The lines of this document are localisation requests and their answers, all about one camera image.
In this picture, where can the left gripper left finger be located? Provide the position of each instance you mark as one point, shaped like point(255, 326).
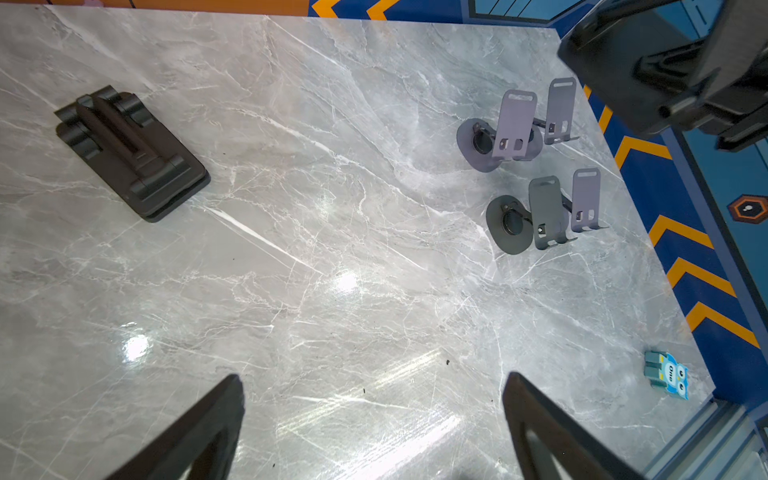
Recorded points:
point(201, 444)

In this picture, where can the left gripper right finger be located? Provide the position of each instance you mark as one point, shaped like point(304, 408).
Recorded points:
point(549, 444)

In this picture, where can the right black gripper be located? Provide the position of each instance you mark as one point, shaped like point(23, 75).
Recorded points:
point(717, 84)

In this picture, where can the dark grey round phone stand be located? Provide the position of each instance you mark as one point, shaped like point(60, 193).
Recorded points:
point(514, 227)

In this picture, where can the purple-grey phone stand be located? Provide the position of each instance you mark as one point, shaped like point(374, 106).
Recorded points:
point(584, 205)
point(517, 136)
point(557, 126)

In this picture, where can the blue cartoon sticker card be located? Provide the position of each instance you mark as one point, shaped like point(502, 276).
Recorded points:
point(664, 372)

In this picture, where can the aluminium front rail frame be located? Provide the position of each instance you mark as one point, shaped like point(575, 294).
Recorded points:
point(719, 442)

